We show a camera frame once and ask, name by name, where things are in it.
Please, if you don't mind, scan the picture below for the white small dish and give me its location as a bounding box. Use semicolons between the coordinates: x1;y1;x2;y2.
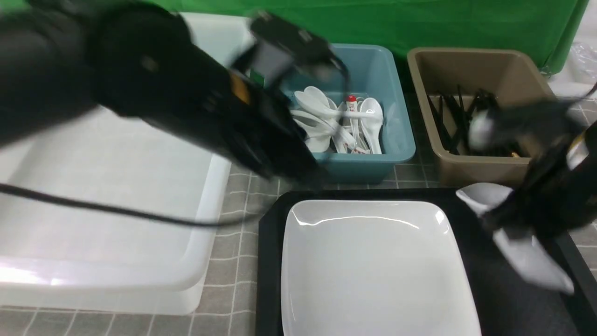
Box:
456;182;575;295

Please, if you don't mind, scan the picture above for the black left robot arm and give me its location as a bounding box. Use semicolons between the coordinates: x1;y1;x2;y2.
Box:
1;0;332;183

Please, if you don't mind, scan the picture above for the brown plastic bin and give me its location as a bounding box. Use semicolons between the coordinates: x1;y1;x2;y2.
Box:
407;48;555;187

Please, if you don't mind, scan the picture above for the green cloth backdrop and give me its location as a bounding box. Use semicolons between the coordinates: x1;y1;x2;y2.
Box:
155;0;588;71

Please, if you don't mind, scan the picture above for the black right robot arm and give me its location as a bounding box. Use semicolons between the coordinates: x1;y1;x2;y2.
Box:
468;87;596;239

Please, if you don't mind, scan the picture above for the pile of white spoons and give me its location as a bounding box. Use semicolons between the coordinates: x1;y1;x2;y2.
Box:
291;86;384;154

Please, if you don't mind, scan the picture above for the large white square plate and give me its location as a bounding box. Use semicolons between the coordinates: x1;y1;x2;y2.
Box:
281;200;481;336

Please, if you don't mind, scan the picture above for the black serving tray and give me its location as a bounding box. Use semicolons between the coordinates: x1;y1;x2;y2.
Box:
255;188;597;336

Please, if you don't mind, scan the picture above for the pile of black chopsticks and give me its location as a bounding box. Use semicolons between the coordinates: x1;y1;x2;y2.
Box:
426;84;524;158

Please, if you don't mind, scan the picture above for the grey checkered tablecloth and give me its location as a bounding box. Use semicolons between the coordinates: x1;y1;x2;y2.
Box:
0;94;596;336

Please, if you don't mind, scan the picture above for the large white plastic bin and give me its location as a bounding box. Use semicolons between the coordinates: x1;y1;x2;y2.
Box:
0;10;260;315

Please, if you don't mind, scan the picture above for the teal plastic bin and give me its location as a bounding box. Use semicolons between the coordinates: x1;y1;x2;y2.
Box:
259;43;417;183

